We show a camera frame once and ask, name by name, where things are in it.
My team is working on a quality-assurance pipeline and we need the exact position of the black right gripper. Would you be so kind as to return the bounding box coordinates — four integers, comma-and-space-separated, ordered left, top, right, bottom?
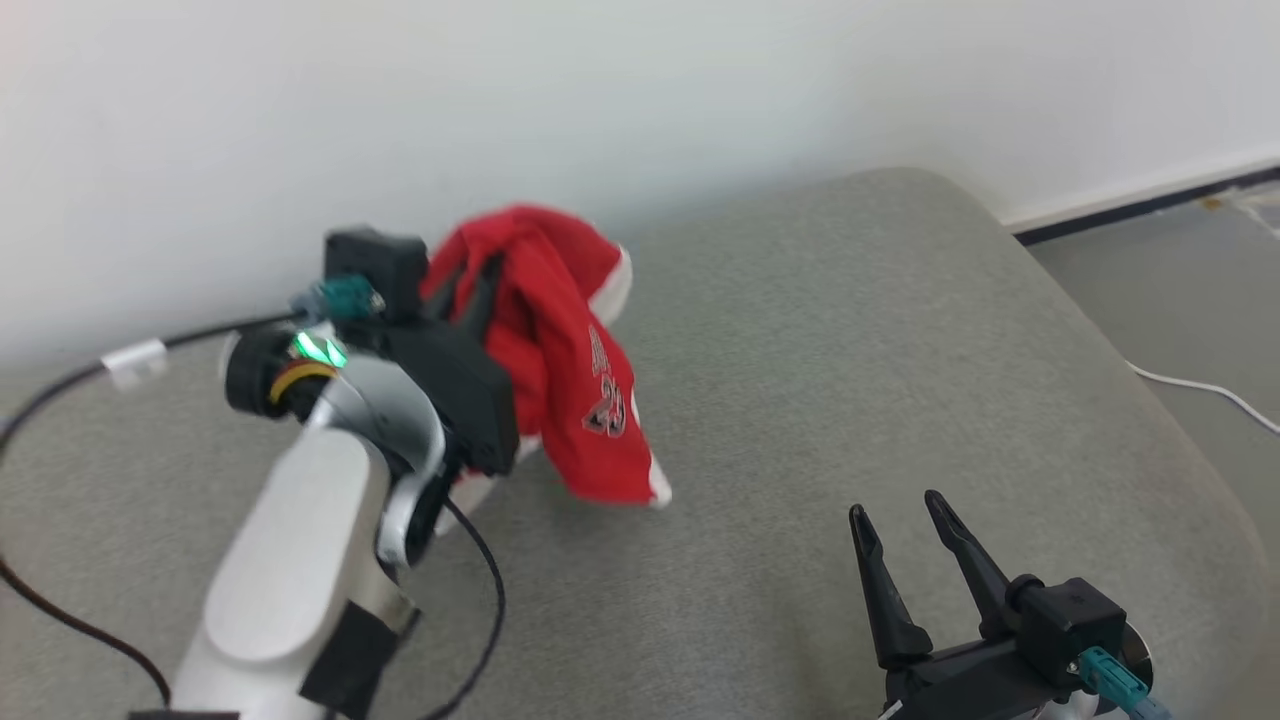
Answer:
848, 489, 1093, 720

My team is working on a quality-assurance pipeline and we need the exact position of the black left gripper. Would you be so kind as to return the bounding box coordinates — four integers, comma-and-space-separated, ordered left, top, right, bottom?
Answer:
372, 254, 521, 478

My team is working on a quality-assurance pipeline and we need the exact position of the red shorts white stripe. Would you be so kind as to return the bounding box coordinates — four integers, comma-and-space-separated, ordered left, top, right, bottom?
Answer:
420, 204, 674, 513

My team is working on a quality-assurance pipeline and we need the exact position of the white and black baseboard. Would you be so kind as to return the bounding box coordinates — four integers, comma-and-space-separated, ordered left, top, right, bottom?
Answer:
998, 148, 1280, 247

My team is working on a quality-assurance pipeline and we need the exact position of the teal left camera connector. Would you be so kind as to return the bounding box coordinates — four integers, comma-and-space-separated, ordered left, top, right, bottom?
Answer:
292, 278, 385, 321

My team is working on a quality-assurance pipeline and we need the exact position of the teal camera connector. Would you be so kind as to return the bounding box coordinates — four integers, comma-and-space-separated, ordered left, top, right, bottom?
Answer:
292, 278, 385, 321
1078, 647, 1171, 720

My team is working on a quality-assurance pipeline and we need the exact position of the teal right camera connector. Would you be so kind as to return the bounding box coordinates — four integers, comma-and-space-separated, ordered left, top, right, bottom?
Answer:
1078, 647, 1171, 720

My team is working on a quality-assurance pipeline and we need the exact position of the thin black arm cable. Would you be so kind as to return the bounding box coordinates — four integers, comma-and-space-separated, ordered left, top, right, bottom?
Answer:
425, 495, 508, 720

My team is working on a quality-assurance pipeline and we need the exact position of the white cable label tag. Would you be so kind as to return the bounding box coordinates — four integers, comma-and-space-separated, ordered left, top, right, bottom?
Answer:
102, 338, 169, 389

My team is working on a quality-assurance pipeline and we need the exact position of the white floor cable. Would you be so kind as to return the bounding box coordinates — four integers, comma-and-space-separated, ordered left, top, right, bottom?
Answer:
1128, 362, 1280, 436

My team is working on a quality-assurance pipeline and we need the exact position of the black labelled camera cable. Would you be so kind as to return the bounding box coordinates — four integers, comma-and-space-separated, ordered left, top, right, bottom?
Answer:
0, 312, 301, 453

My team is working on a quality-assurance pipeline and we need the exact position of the dark brown cable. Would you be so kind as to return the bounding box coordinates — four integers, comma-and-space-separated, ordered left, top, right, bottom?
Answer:
0, 555, 173, 707

